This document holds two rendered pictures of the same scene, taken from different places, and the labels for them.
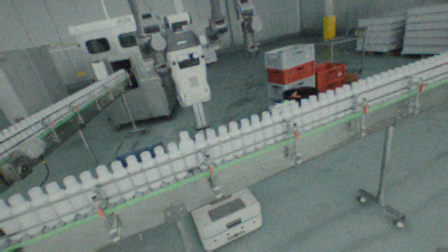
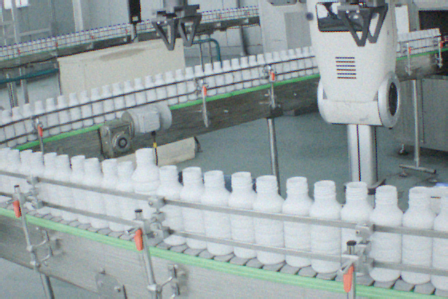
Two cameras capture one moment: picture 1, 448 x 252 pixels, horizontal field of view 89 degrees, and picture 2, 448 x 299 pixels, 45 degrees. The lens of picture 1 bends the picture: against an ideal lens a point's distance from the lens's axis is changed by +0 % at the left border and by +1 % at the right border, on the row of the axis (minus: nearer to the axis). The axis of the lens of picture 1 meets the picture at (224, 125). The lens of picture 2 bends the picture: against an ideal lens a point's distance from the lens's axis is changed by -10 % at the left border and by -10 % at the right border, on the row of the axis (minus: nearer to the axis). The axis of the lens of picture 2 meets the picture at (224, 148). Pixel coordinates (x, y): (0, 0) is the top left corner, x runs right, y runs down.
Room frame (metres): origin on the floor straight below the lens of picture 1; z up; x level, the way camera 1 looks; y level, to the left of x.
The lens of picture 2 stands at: (0.36, -0.89, 1.49)
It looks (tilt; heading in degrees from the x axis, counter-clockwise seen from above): 14 degrees down; 55
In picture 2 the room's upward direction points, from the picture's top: 7 degrees counter-clockwise
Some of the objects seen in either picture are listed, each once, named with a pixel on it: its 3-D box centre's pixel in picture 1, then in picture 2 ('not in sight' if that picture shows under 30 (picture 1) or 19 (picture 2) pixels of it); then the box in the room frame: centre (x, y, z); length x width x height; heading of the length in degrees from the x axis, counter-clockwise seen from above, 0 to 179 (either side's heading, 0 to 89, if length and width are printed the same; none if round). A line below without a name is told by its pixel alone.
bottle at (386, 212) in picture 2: (286, 121); (386, 233); (1.08, -0.33, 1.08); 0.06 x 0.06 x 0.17
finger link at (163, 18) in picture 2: (164, 74); (173, 29); (1.05, 0.22, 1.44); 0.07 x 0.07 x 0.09; 18
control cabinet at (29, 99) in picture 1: (20, 93); (296, 36); (5.55, 4.53, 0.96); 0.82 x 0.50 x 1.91; 0
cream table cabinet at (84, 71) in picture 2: not in sight; (126, 107); (2.85, 4.14, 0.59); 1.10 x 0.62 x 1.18; 0
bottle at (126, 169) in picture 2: (176, 160); (130, 199); (0.90, 0.24, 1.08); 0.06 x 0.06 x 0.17
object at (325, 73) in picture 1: (322, 73); not in sight; (3.71, -1.77, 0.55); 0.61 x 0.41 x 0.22; 111
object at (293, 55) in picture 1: (289, 56); not in sight; (3.39, -1.13, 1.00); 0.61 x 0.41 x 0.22; 115
